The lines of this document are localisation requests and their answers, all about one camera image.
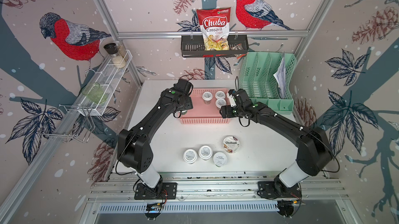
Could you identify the white wire wall shelf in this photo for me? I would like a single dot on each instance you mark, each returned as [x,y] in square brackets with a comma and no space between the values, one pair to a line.
[108,77]

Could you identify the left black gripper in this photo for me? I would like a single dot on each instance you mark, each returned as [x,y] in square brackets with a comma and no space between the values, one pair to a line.
[189,102]

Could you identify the red Chuba chips bag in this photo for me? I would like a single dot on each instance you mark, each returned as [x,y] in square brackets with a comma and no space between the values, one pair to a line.
[215,27]

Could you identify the white yogurt bottle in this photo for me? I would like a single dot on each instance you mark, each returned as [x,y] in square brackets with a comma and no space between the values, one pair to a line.
[220,102]
[207,97]
[220,95]

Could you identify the Chobani yogurt cup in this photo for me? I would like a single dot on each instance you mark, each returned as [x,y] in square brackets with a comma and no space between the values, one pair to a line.
[231,144]

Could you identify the black lid spice jar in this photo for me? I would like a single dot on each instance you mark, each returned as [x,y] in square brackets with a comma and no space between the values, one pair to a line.
[116,58]

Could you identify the black wire wall basket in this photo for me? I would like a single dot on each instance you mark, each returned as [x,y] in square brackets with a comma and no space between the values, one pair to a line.
[194,47]

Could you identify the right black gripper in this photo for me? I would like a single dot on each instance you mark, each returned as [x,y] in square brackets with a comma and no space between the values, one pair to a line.
[227,109]

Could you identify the pink plastic basket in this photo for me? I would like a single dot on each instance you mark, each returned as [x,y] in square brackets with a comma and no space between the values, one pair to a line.
[204,113]

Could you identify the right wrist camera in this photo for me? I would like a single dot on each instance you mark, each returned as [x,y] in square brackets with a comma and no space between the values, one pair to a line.
[231,100]

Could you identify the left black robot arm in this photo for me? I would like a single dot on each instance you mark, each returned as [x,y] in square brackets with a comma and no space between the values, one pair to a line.
[133,146]

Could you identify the green plastic file organizer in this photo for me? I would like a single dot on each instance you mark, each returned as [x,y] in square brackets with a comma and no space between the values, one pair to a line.
[258,80]

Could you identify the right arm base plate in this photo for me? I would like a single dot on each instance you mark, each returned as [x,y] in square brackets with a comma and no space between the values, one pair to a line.
[270,190]

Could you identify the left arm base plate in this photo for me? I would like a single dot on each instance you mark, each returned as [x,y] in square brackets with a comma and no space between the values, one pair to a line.
[164,191]

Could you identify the green glass cup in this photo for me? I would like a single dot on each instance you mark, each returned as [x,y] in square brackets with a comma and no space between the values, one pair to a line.
[94,93]

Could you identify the wire rack hanger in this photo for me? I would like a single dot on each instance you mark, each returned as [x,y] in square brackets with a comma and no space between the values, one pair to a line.
[65,130]

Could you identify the papers in organizer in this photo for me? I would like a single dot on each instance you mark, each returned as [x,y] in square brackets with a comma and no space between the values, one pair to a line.
[280,77]

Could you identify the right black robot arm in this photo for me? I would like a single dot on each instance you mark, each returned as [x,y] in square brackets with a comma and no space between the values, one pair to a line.
[314,151]

